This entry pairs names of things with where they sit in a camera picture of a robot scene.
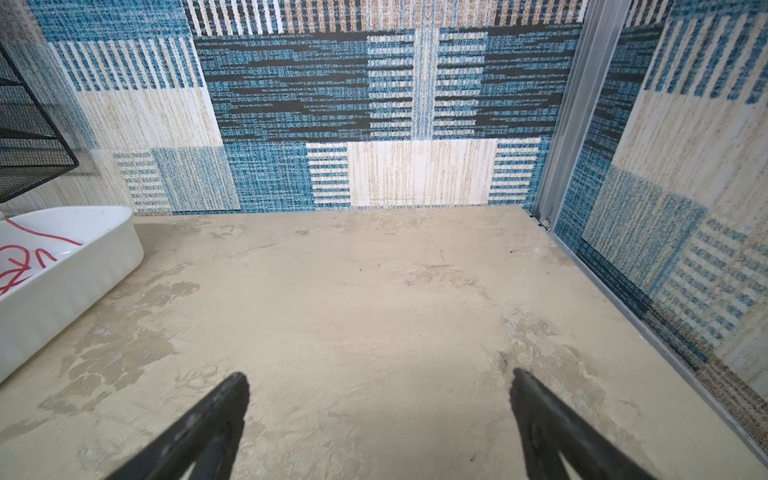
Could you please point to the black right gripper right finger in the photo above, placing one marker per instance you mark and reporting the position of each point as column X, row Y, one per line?
column 554, row 437

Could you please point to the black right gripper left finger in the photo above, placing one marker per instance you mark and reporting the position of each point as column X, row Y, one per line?
column 202, row 444

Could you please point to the white tray with red cable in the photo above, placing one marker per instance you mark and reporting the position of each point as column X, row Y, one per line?
column 55, row 264

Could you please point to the black wire mesh shelf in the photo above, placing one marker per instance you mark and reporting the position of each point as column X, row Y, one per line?
column 33, row 149

